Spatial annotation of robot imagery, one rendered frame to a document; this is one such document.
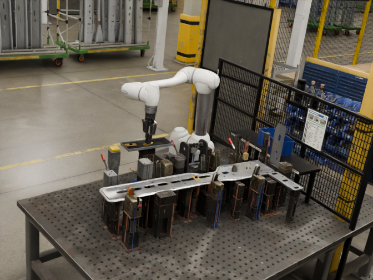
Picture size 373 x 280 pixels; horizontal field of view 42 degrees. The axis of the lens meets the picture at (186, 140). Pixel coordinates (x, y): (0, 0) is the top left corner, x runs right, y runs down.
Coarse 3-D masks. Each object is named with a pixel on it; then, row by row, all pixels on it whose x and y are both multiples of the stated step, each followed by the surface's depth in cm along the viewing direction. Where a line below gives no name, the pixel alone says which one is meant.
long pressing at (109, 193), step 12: (216, 168) 364; (228, 168) 367; (240, 168) 369; (252, 168) 371; (264, 168) 374; (144, 180) 333; (156, 180) 335; (168, 180) 337; (180, 180) 340; (192, 180) 341; (204, 180) 344; (228, 180) 349; (108, 192) 312; (144, 192) 317
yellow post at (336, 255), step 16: (368, 80) 338; (368, 96) 339; (368, 112) 340; (352, 144) 355; (368, 144) 351; (352, 160) 356; (352, 176) 358; (352, 192) 363; (336, 208) 374; (336, 256) 385
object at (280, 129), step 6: (276, 126) 375; (282, 126) 370; (276, 132) 376; (282, 132) 371; (276, 138) 377; (282, 138) 372; (276, 144) 378; (282, 144) 372; (276, 150) 378; (270, 156) 385; (276, 156) 379; (270, 162) 386; (276, 162) 380
